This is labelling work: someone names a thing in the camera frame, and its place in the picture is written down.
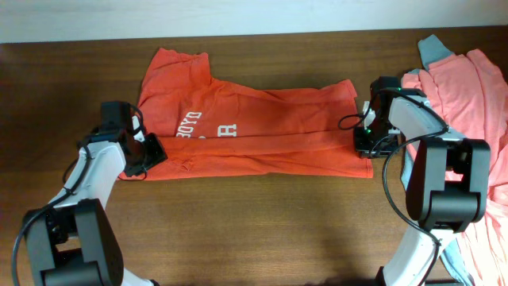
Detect orange soccer t-shirt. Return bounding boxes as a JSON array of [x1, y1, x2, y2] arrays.
[[138, 48, 373, 180]]

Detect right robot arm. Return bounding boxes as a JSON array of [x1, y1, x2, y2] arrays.
[[353, 76, 491, 285]]

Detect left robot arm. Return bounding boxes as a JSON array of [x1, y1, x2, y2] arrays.
[[11, 101, 167, 286]]

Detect grey shirt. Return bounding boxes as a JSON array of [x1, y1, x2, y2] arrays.
[[401, 35, 473, 286]]

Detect pink shirt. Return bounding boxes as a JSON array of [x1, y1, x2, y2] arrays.
[[402, 49, 507, 285]]

